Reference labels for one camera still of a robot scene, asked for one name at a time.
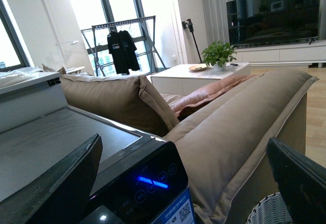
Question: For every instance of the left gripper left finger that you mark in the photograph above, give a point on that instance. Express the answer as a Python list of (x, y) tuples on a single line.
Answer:
[(60, 194)]

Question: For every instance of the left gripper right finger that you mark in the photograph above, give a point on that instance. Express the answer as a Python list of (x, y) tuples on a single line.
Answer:
[(300, 180)]

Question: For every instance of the dark grey washing machine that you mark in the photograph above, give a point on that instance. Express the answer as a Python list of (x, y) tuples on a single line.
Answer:
[(139, 174)]

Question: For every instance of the metal clothes drying rack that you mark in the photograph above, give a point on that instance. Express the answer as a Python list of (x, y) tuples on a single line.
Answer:
[(142, 31)]

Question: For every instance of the white woven laundry basket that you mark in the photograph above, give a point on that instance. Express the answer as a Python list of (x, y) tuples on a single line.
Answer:
[(271, 209)]

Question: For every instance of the tan fabric sofa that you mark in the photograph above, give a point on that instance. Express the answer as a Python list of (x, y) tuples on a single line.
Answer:
[(223, 145)]

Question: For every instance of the white counter ledge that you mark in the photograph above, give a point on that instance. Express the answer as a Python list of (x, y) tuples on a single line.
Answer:
[(27, 94)]

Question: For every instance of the tan sofa back cushion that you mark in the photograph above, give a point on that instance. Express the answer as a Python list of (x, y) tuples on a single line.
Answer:
[(129, 100)]

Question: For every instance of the pink throw pillow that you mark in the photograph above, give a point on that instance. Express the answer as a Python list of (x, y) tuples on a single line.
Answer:
[(206, 94)]

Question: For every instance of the blue QR code sticker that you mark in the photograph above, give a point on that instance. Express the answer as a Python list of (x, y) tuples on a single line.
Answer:
[(181, 211)]

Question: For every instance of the white tv cabinet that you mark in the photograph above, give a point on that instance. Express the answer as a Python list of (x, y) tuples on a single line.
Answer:
[(301, 55)]

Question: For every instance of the green potted plant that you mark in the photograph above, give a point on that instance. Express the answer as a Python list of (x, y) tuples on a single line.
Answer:
[(217, 54)]

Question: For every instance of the yellow shallow dish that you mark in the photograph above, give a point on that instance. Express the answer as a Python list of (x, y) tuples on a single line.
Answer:
[(198, 67)]

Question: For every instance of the white coffee table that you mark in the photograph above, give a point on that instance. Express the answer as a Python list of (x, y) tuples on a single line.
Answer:
[(179, 80)]

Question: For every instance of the black hanging t-shirt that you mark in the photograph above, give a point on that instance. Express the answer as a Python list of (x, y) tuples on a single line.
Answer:
[(122, 48)]

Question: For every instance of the large black television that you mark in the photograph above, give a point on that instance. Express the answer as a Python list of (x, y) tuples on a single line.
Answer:
[(269, 22)]

